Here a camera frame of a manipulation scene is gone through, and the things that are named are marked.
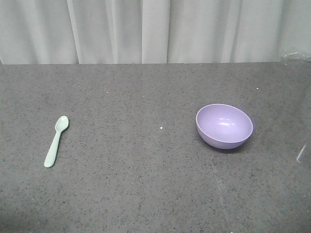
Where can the purple plastic bowl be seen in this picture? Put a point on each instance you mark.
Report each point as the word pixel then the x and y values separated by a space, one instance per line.
pixel 223 126

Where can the light green plastic spoon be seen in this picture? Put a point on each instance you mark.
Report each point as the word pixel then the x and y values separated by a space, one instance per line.
pixel 61 124

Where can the clear plastic wrap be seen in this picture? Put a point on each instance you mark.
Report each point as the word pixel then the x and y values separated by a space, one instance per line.
pixel 295 56

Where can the white curtain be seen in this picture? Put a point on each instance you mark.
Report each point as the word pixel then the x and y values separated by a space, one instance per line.
pixel 152 31

